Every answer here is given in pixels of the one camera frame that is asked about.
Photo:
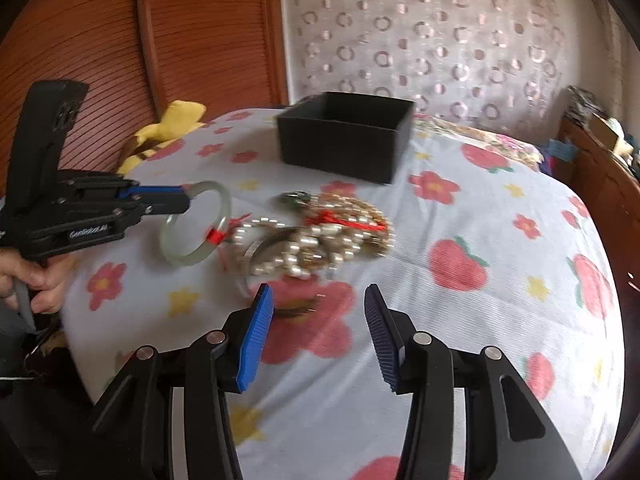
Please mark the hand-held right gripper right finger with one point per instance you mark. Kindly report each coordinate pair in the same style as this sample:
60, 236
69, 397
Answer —
382, 345

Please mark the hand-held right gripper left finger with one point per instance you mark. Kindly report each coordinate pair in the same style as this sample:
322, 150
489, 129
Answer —
255, 335

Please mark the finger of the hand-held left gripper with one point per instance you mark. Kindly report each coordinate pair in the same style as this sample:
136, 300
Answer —
165, 206
160, 190

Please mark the pale green jade bangle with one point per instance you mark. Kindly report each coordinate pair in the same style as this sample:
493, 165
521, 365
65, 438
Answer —
226, 207

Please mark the silver bangle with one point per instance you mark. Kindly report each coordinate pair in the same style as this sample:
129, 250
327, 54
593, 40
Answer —
248, 256

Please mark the green stone pendant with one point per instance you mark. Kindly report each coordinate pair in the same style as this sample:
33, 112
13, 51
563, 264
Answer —
295, 199

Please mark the black cardboard box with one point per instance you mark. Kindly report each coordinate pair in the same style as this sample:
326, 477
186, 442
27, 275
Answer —
340, 155

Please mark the person's left hand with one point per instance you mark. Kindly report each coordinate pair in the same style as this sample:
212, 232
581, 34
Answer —
47, 285

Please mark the yellow plush toy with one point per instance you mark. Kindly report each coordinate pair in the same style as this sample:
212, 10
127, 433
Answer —
175, 120

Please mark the flower and strawberry printed blanket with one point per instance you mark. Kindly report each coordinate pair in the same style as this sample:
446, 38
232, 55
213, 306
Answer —
475, 285

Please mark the brown slatted wooden wardrobe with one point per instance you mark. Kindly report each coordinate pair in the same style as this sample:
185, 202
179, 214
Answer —
200, 35

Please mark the floral quilt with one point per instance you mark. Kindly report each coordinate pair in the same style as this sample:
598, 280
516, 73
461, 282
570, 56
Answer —
480, 137

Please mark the blue plastic bag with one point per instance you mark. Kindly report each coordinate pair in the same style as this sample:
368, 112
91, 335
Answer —
561, 149

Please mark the wooden side cabinet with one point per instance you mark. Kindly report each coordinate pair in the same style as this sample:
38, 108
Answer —
600, 185

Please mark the brown cardboard box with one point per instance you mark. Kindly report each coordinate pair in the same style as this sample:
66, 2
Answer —
606, 132

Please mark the stack of folded cloths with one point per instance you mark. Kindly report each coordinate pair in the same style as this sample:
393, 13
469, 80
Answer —
582, 102

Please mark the circle patterned wall curtain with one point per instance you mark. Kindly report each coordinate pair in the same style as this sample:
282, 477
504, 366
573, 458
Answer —
425, 35

